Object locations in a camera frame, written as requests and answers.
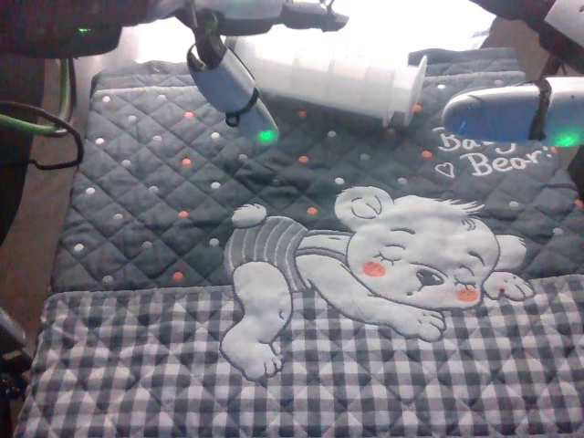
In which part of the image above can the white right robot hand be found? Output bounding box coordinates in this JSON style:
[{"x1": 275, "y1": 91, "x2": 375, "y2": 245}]
[{"x1": 441, "y1": 0, "x2": 584, "y2": 150}]

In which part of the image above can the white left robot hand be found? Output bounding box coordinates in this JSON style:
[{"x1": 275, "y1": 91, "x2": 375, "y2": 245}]
[{"x1": 154, "y1": 0, "x2": 350, "y2": 143}]

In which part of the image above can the grey quilt with bear print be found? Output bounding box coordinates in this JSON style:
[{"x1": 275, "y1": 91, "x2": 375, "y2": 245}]
[{"x1": 17, "y1": 45, "x2": 584, "y2": 438}]

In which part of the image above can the green cable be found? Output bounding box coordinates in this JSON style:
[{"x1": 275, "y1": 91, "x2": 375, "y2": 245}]
[{"x1": 0, "y1": 57, "x2": 78, "y2": 138}]

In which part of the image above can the black cable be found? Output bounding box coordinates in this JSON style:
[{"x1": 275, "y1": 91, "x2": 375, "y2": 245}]
[{"x1": 0, "y1": 99, "x2": 87, "y2": 172}]

